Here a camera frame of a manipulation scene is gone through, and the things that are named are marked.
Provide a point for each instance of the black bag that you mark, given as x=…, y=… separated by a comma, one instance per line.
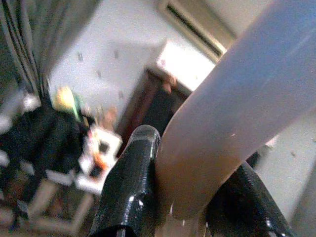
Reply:
x=42, y=143

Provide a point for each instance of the grey curtain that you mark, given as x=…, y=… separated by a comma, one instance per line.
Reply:
x=23, y=44

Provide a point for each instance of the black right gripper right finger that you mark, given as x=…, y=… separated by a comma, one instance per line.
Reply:
x=242, y=205

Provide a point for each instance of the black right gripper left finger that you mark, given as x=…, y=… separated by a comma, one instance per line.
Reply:
x=130, y=182

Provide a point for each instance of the white wall air conditioner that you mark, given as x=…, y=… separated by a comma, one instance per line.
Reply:
x=195, y=27

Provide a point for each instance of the yellow green object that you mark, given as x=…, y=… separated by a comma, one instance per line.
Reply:
x=67, y=101

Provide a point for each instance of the person in dark clothes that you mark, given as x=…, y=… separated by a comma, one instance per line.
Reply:
x=161, y=103

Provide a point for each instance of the dark wooden door frame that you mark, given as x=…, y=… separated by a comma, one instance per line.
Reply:
x=138, y=103

